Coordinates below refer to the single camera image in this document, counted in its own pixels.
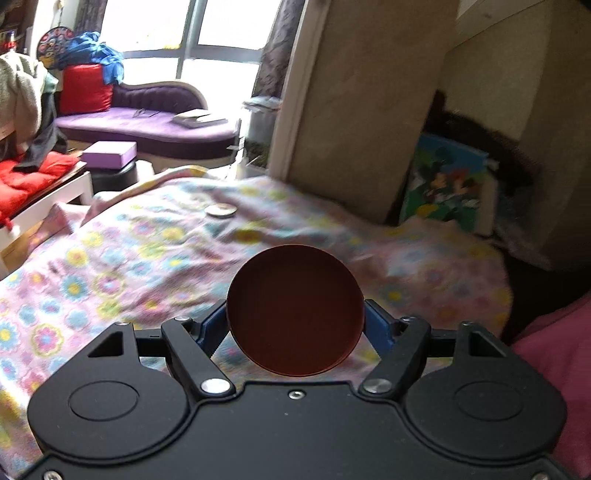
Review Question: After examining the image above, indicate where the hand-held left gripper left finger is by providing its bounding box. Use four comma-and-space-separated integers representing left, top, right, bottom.
88, 305, 235, 397

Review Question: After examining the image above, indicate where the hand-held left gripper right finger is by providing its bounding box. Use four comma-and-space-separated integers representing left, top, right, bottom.
358, 299, 504, 397

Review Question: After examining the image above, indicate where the red-brown round lid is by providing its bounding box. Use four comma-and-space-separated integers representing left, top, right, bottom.
226, 244, 365, 376

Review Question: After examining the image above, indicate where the floral pink blanket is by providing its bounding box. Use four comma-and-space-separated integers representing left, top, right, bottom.
0, 165, 514, 476

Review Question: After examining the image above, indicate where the cartoon picture board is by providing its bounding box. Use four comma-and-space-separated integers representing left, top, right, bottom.
399, 133, 501, 237

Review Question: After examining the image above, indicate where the black stool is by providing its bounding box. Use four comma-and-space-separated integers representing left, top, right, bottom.
90, 159, 140, 193

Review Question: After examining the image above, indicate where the pink cloth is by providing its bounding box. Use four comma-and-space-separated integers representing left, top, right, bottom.
512, 295, 591, 480

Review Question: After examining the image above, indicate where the purple box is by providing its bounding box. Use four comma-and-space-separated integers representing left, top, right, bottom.
81, 141, 138, 171

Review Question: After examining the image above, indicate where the white book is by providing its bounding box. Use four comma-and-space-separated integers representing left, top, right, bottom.
172, 109, 229, 128

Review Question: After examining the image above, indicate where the white bench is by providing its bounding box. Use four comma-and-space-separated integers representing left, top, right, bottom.
0, 159, 95, 273

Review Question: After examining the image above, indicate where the purple sofa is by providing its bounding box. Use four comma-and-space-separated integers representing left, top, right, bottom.
54, 81, 243, 169

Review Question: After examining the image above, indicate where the beige upright board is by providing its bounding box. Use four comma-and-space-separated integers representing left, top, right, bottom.
268, 0, 459, 226

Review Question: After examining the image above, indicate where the red seat cushion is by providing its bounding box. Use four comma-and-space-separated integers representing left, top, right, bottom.
0, 150, 82, 222

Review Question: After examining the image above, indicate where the red pillow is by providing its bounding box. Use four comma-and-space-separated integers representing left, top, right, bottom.
58, 64, 114, 116

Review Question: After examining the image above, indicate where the pile of clothes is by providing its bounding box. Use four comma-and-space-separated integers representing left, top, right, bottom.
0, 51, 70, 173

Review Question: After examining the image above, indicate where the blue cloth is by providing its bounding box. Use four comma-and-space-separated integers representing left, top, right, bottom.
51, 30, 126, 86

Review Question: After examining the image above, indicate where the round dartboard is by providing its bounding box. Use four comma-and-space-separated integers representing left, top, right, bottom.
36, 26, 74, 61

